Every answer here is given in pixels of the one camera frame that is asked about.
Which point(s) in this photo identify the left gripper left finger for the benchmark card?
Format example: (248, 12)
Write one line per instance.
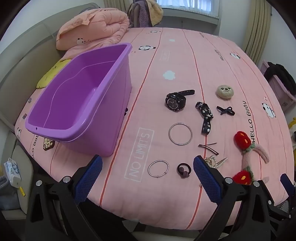
(73, 190)

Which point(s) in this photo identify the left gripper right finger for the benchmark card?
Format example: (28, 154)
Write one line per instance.
(222, 191)

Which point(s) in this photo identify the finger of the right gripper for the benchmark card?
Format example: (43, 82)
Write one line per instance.
(287, 184)

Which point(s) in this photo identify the pearl hair claw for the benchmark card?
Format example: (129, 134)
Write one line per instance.
(213, 163)

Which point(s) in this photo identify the dark purple hair elastic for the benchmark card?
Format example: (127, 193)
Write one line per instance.
(184, 170)

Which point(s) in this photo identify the brown hair clip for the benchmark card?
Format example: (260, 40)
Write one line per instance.
(208, 147)

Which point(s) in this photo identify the red flower plush headband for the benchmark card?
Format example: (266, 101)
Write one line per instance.
(243, 142)

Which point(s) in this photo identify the small silver bangle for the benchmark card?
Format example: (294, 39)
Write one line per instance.
(158, 168)

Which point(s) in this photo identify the large silver bangle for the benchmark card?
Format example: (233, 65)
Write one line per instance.
(180, 134)

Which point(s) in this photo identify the beige plush round clip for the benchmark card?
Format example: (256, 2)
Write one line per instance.
(225, 92)

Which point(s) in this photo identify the black wrist watch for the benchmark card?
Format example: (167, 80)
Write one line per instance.
(176, 101)

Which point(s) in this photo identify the tissue pack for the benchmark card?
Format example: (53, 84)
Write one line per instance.
(13, 173)

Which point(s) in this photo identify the pink storage box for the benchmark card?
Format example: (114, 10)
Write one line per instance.
(283, 96)

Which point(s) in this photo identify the purple plastic bin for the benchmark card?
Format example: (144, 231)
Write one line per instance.
(83, 107)

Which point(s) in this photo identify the pink bed sheet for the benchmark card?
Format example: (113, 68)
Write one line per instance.
(164, 61)

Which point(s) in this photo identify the black clothes on box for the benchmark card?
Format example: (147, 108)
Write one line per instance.
(286, 79)

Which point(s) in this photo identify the yellow pillow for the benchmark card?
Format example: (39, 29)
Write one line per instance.
(48, 77)

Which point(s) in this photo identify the grey headboard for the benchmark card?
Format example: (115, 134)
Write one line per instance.
(28, 58)

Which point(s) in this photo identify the folded pink quilt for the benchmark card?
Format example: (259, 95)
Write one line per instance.
(93, 28)

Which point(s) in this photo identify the beige curtain right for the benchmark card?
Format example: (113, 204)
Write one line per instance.
(257, 29)

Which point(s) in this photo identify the beige curtain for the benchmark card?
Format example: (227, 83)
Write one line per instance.
(257, 29)
(122, 5)

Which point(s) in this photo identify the chair with clothes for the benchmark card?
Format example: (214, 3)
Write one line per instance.
(144, 14)

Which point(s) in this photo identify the beige curtain left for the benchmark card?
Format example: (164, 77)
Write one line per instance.
(122, 5)

